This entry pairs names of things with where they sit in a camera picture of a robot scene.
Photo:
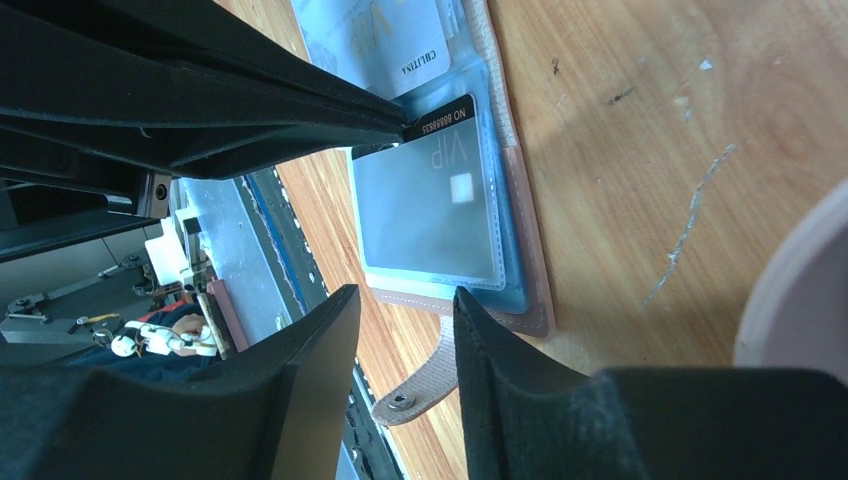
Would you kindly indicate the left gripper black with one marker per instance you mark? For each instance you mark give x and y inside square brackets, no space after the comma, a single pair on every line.
[102,102]

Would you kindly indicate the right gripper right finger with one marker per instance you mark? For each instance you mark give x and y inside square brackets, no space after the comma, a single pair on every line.
[526,416]

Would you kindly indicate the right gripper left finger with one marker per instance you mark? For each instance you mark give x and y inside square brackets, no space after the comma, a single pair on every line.
[274,411]

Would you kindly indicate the pink card holder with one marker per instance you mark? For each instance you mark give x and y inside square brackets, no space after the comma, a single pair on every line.
[522,302]

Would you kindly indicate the black credit card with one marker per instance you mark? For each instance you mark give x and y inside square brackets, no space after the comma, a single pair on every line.
[423,206]

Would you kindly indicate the pink oval card tray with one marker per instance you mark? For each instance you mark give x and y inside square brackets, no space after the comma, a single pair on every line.
[796,315]

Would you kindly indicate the aluminium rail frame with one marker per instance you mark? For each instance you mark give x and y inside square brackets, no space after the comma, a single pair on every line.
[227,238]

